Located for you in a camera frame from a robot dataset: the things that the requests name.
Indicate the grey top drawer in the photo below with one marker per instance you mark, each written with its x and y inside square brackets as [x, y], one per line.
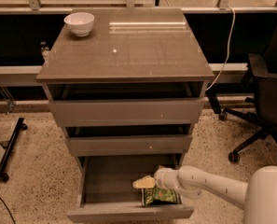
[125, 104]

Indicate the grey bottom drawer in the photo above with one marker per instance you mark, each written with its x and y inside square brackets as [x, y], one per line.
[106, 193]

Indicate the green jalapeno chip bag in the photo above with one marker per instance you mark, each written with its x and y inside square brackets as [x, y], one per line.
[157, 196]

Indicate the grey drawer cabinet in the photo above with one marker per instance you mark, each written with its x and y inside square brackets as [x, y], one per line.
[128, 46]

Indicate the small clear bottle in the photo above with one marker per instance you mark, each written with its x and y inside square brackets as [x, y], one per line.
[44, 50]

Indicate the black office chair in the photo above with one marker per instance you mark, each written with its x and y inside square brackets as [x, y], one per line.
[263, 70]

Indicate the grey middle drawer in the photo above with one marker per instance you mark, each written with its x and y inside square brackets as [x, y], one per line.
[128, 140]

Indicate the black wheeled stand leg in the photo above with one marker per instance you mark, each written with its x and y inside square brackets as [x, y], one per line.
[20, 125]

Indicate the white ceramic bowl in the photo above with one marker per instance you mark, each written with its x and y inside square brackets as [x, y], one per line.
[79, 23]

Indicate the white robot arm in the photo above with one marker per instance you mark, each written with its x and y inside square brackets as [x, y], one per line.
[257, 198]

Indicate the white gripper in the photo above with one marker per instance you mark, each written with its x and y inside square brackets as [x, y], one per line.
[163, 178]

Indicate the grey drawer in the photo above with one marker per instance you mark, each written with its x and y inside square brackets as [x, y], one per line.
[125, 104]
[128, 140]
[106, 193]

